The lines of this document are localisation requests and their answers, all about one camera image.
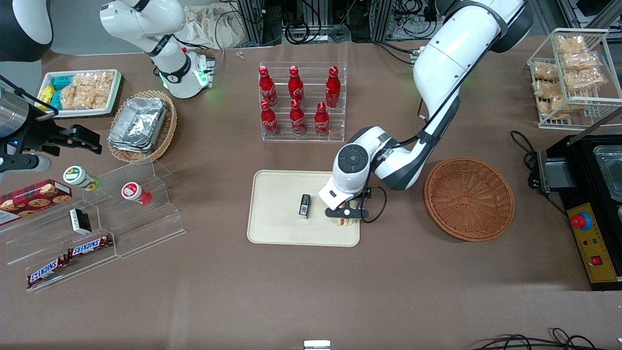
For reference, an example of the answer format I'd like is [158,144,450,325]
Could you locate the clear fried snack bag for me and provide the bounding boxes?
[565,68,606,93]
[534,79,567,100]
[548,96,575,120]
[531,61,560,81]
[561,51,599,72]
[555,35,587,54]

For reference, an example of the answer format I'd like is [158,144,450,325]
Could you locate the clear acrylic bottle rack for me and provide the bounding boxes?
[259,61,347,143]

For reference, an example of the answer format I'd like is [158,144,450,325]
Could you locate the tangled black cables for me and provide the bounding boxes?
[389,0,438,39]

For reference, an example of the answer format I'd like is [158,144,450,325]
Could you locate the clear acrylic stepped shelf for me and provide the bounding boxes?
[95,159,187,259]
[0,194,118,293]

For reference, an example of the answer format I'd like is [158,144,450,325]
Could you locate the black camera cable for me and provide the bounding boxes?
[362,92,462,224]

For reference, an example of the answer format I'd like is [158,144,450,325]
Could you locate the yellow control panel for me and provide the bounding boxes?
[567,203,621,284]

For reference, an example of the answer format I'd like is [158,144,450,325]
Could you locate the red lid strawberry cup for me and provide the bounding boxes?
[121,182,153,206]

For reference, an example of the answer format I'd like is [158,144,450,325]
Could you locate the black appliance cable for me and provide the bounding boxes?
[510,130,569,217]

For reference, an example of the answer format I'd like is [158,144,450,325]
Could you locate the black metal rod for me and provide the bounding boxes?
[566,107,622,146]

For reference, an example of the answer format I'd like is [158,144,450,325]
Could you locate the Snickers chocolate bar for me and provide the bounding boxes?
[26,255,69,288]
[67,235,114,258]

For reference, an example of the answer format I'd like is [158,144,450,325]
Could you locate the steel pan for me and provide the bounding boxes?
[593,145,622,202]

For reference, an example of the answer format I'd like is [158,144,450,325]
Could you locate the white wire rack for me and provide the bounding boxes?
[527,28,622,130]

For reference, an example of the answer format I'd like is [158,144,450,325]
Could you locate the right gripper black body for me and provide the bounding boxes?
[22,122,59,155]

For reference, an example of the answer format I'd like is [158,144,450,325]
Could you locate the stacked aluminium foil trays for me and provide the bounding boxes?
[108,96,168,154]

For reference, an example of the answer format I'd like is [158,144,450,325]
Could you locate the aluminium frame post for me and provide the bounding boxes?
[236,0,282,47]
[372,0,392,42]

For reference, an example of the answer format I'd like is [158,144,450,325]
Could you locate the light oval wicker basket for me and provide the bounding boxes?
[107,89,178,164]

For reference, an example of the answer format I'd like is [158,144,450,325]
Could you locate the triangle sandwich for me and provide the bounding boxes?
[332,200,361,228]

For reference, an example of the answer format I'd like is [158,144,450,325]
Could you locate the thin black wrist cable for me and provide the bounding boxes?
[0,75,59,117]

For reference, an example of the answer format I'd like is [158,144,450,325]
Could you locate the red cola bottle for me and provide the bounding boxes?
[326,66,342,108]
[288,66,305,105]
[314,101,331,137]
[259,66,277,107]
[290,99,307,136]
[260,100,280,137]

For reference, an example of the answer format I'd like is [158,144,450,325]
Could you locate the cream plastic serving tray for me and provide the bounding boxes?
[247,170,361,247]

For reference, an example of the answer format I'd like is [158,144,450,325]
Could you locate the green sunflower cup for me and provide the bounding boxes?
[63,166,101,192]

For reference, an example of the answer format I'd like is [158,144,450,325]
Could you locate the brown round wicker basket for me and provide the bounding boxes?
[424,157,515,242]

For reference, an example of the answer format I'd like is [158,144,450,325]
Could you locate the red tartan cookie box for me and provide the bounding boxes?
[0,179,72,225]

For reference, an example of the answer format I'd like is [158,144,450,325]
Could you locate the white rectangular snack tray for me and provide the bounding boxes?
[41,69,123,119]

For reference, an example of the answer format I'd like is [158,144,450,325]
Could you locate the clear rice cracker bag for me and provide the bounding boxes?
[61,80,90,110]
[80,71,115,108]

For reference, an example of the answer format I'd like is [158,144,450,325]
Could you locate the black floor cables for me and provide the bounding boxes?
[469,328,603,350]

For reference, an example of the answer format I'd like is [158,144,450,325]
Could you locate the black coiled cable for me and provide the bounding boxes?
[284,19,311,45]

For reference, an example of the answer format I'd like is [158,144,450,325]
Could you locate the black heating appliance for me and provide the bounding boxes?
[559,134,622,292]

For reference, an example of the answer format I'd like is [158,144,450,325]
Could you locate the white crumpled cloth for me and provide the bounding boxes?
[184,2,249,49]

